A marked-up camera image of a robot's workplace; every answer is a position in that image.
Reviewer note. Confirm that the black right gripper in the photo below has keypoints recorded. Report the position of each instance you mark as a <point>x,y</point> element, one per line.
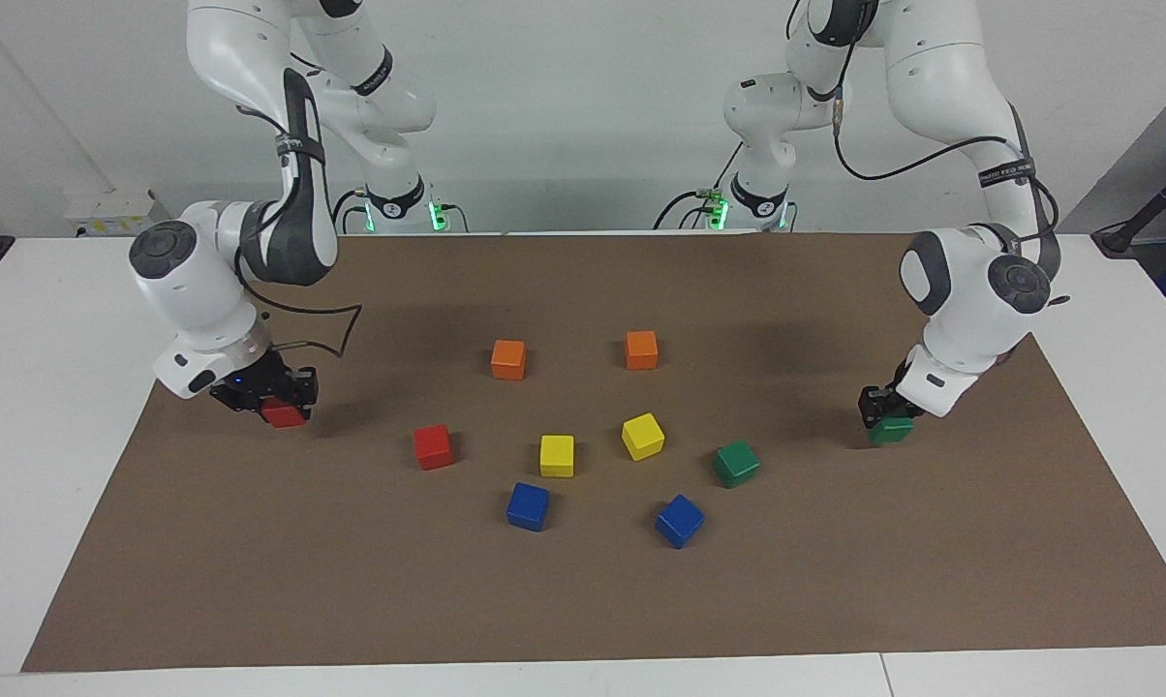
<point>249,382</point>

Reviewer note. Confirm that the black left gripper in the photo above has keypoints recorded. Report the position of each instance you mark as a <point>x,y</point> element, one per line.
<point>898,395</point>

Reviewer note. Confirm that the red wooden block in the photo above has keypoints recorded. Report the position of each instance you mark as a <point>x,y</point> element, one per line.
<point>434,447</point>
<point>285,414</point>

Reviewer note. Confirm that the green wooden block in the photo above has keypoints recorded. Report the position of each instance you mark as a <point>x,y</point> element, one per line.
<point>893,431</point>
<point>736,465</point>

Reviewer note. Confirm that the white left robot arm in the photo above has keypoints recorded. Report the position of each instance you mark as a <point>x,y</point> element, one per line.
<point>970,290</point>

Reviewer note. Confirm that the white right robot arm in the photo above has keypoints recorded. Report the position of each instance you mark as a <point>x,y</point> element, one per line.
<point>205,281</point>

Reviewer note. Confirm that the blue wooden block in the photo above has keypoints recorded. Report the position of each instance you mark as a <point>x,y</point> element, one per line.
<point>528,506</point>
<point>680,522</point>

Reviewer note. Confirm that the yellow wooden block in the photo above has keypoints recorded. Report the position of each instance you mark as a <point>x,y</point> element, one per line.
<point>642,437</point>
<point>557,456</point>

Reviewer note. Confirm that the orange wooden block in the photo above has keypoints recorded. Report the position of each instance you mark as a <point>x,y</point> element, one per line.
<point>641,350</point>
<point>508,360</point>

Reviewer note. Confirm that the white box with yellow labels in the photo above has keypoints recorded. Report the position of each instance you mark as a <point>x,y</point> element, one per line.
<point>118,213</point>

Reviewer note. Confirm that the black stand with pole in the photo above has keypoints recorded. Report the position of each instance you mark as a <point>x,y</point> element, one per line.
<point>1140,218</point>

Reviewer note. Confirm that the brown table mat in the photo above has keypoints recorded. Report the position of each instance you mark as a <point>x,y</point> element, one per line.
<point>583,600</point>

